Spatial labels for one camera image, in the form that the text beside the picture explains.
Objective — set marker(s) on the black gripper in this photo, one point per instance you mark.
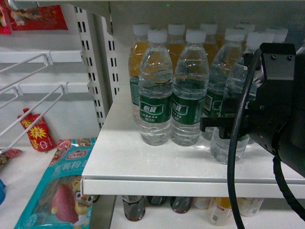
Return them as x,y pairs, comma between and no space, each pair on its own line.
267,118

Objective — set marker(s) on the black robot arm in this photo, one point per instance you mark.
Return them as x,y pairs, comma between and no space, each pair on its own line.
292,157

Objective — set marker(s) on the clear water bottle green label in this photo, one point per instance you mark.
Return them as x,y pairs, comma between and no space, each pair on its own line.
219,71
280,34
155,89
190,83

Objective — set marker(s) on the white upper shelf board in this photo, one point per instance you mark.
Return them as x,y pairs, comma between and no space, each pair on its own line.
122,164

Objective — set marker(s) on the white slotted shelf upright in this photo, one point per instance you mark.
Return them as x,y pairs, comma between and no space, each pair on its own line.
100,58

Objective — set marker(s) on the yellow drink bottle white cap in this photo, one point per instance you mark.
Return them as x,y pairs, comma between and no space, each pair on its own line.
175,42
244,26
140,44
210,44

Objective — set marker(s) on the dark drink bottle below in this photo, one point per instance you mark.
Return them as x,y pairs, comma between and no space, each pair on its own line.
180,205
156,200
134,207

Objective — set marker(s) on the white yellow bottle below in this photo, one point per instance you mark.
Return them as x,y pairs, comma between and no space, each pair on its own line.
219,211

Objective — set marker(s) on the red snack pouch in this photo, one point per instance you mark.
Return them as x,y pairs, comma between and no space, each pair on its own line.
39,135

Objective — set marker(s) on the teal snack bag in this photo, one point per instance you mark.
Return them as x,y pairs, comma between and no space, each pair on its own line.
58,201

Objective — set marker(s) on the red hanging package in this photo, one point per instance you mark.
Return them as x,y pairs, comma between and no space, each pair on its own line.
37,19

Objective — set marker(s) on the black camera mount box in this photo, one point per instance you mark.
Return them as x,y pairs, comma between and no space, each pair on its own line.
278,61

